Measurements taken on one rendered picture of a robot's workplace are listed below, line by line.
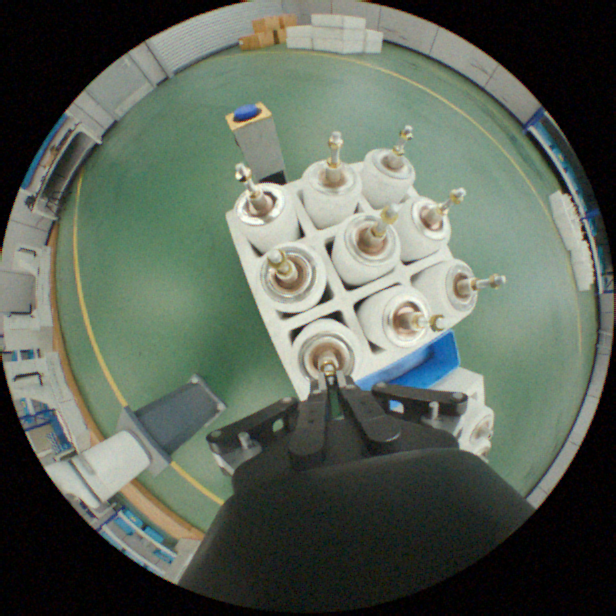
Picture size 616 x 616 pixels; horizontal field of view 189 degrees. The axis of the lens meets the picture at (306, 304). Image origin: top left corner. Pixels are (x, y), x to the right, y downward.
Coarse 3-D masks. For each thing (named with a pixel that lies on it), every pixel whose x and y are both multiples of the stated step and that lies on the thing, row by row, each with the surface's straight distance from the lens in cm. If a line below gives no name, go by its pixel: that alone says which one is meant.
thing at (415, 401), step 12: (384, 384) 12; (396, 384) 12; (384, 396) 11; (396, 396) 11; (408, 396) 10; (420, 396) 10; (432, 396) 10; (444, 396) 10; (456, 396) 10; (408, 408) 11; (420, 408) 10; (444, 408) 10; (456, 408) 10; (408, 420) 11
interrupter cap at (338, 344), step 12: (312, 336) 23; (324, 336) 23; (336, 336) 24; (300, 348) 24; (312, 348) 24; (324, 348) 24; (336, 348) 24; (348, 348) 24; (300, 360) 24; (312, 360) 24; (348, 360) 24; (300, 372) 25; (312, 372) 24; (348, 372) 25
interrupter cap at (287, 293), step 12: (288, 252) 25; (300, 252) 25; (264, 264) 25; (300, 264) 24; (312, 264) 24; (264, 276) 25; (276, 276) 25; (300, 276) 24; (312, 276) 24; (264, 288) 24; (276, 288) 24; (288, 288) 24; (300, 288) 24; (312, 288) 23; (276, 300) 24; (288, 300) 24; (300, 300) 23
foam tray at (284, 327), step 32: (416, 192) 45; (256, 256) 36; (320, 256) 32; (448, 256) 42; (256, 288) 33; (384, 288) 42; (288, 320) 31; (352, 320) 31; (288, 352) 32; (384, 352) 34
